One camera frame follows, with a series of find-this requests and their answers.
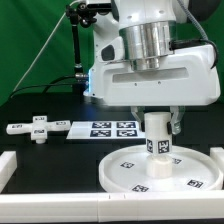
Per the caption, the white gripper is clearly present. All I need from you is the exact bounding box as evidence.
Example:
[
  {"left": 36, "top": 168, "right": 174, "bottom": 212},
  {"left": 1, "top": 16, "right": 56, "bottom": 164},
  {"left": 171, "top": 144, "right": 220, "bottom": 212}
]
[{"left": 90, "top": 45, "right": 220, "bottom": 135}]

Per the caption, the white round table top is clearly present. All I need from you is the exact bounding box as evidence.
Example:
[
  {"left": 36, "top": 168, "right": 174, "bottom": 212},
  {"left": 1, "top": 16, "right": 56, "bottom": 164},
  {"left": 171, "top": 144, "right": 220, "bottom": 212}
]
[{"left": 99, "top": 145, "right": 223, "bottom": 192}]

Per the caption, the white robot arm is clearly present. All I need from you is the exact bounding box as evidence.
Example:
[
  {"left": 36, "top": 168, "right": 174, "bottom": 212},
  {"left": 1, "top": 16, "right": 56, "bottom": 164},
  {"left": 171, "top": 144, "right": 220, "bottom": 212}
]
[{"left": 84, "top": 0, "right": 220, "bottom": 134}]

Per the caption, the white marker sheet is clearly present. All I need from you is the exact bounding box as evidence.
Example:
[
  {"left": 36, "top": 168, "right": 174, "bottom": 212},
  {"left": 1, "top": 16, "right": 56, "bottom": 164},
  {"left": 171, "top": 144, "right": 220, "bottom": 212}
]
[{"left": 67, "top": 121, "right": 145, "bottom": 140}]

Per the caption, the white front fence bar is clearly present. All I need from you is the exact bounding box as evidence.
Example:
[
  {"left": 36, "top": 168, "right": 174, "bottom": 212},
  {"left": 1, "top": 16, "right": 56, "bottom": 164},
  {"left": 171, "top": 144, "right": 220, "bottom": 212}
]
[{"left": 0, "top": 190, "right": 224, "bottom": 223}]

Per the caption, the white cross-shaped table base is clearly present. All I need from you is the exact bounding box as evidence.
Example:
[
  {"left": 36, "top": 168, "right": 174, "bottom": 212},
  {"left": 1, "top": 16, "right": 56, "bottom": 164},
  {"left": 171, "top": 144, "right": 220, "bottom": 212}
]
[{"left": 6, "top": 116, "right": 71, "bottom": 144}]

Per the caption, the white left fence block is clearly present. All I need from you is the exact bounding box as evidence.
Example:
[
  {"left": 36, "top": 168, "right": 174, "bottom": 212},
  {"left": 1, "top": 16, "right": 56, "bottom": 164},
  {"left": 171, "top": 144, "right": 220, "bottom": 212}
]
[{"left": 0, "top": 151, "right": 17, "bottom": 193}]

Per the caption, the black cable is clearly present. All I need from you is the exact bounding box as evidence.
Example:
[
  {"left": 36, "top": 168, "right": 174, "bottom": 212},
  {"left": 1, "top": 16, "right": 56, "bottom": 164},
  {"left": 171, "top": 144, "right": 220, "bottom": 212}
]
[{"left": 9, "top": 75, "right": 88, "bottom": 98}]

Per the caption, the black camera stand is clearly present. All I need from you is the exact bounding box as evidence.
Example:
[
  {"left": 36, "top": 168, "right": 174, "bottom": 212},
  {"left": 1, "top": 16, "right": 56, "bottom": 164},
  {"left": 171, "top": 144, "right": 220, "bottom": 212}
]
[{"left": 65, "top": 2, "right": 96, "bottom": 93}]

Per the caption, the white cable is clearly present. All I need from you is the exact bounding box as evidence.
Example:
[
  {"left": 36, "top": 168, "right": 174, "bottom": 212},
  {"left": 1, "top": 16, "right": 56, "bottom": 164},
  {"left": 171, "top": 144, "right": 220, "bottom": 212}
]
[{"left": 11, "top": 0, "right": 88, "bottom": 94}]

